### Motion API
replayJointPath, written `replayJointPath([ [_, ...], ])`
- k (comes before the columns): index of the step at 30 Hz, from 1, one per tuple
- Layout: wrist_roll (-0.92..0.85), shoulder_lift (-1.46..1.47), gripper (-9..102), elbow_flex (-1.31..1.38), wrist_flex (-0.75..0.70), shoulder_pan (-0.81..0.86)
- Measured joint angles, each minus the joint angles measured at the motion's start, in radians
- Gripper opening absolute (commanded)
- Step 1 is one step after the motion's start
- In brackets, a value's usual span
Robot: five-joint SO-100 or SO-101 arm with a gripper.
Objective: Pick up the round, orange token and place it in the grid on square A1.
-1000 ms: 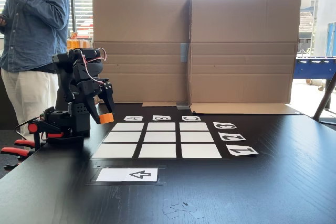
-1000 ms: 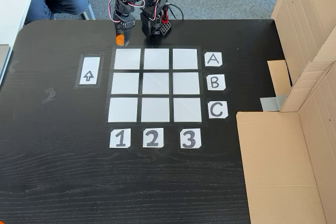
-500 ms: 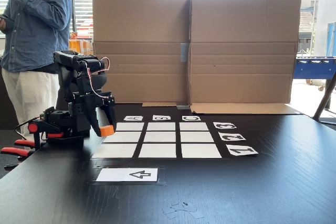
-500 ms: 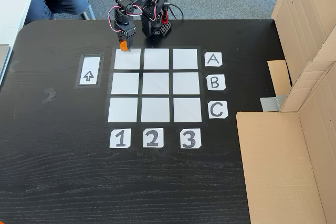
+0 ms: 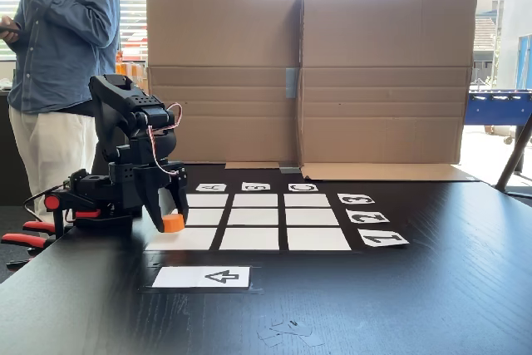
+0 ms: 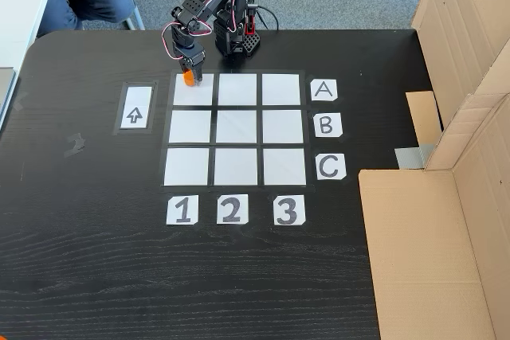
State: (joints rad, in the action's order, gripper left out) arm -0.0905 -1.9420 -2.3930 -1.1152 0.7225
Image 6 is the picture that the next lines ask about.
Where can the paper sheet number 1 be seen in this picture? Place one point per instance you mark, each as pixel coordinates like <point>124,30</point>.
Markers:
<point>182,210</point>

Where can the paper sheet letter A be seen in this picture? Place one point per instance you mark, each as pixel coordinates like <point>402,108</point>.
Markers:
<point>324,90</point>

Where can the red and black clamp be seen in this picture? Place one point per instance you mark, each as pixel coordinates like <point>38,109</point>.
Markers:
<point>251,21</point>

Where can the paper sheet letter C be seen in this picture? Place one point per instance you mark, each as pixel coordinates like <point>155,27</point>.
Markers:
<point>330,166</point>

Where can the white nine-square grid sheet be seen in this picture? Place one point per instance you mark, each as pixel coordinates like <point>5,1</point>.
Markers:
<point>237,127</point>

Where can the white desk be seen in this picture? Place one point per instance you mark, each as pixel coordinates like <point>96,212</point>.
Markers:
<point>24,5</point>

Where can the round orange token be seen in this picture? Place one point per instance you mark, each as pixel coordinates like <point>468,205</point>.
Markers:
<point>188,79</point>

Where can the white arrow paper sheet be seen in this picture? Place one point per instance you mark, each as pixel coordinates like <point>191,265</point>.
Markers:
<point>135,117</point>

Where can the grey metal leg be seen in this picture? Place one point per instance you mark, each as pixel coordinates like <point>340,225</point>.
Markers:
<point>134,21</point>

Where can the paper sheet letter B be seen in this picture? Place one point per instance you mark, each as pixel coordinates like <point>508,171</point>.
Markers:
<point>327,125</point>

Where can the brown cardboard box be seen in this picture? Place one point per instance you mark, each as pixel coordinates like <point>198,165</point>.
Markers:
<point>422,256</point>
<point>458,29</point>

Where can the paper sheet number 2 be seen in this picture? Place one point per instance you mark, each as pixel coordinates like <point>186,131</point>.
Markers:
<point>232,209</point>

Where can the small orange object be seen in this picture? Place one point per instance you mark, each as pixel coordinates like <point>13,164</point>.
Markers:
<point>3,337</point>

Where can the paper sheet number 3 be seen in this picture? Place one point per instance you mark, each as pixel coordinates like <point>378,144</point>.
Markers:
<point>289,210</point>

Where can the clear tape scrap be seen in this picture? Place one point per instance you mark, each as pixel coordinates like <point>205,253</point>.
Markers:
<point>74,145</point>
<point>20,102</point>

